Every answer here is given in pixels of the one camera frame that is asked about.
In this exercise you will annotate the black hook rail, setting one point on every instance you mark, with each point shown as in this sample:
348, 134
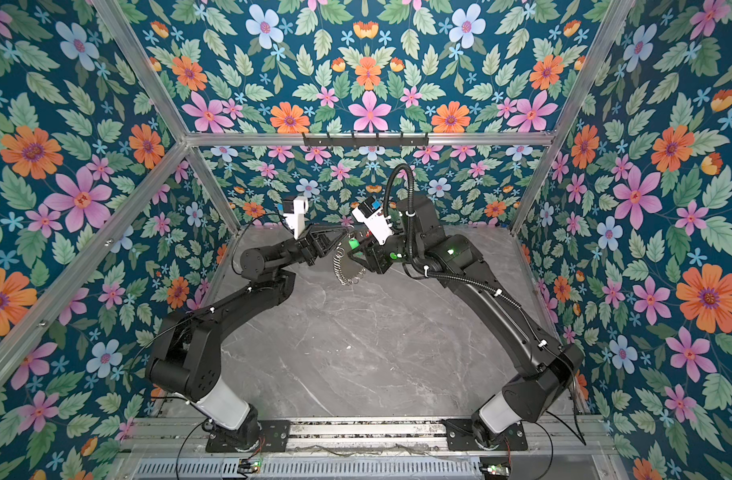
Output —
353, 140

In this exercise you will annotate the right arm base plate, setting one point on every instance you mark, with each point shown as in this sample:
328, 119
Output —
473, 435

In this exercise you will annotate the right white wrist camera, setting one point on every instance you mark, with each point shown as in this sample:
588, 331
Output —
370, 212

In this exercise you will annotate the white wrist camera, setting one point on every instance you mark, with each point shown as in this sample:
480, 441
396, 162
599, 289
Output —
293, 211
370, 212

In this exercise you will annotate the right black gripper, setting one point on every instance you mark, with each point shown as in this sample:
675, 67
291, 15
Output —
375, 256

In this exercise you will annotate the white perforated cable duct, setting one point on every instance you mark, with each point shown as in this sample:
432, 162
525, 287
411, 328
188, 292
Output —
309, 468

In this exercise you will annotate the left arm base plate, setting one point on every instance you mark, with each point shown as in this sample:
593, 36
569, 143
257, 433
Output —
261, 436

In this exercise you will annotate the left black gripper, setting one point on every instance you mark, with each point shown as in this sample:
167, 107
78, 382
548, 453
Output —
310, 246

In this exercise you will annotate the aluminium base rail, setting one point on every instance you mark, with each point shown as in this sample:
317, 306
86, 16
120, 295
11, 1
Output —
344, 436

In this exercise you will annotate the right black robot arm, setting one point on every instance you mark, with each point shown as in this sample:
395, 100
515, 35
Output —
404, 229

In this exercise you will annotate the metal key organizer red handle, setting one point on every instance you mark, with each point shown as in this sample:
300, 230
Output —
347, 272

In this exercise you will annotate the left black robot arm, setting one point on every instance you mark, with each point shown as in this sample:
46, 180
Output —
186, 355

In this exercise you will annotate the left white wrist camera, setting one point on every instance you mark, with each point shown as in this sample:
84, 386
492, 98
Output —
293, 211

